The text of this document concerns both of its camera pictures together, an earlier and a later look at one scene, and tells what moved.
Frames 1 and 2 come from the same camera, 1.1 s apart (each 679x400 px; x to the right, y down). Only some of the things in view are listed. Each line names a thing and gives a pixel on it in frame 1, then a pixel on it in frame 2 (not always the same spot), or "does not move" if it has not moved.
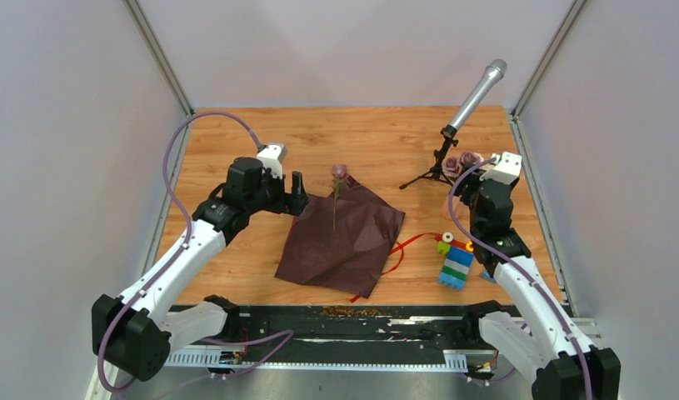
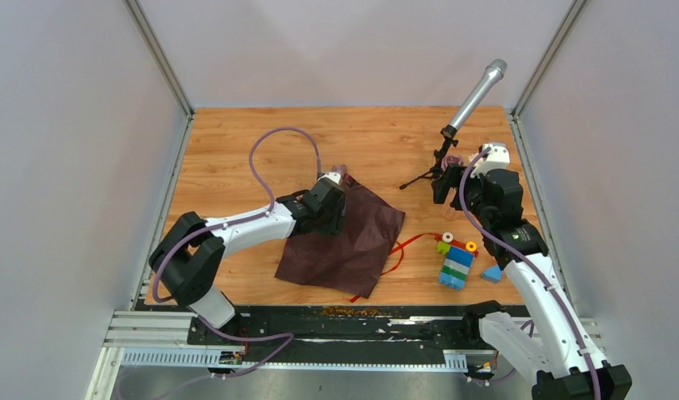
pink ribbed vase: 458,207 does not move
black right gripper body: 471,182 → 452,178
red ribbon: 429,234 does not move
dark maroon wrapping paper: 342,242 does not move
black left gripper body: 286,202 → 332,222
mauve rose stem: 451,167 does not move
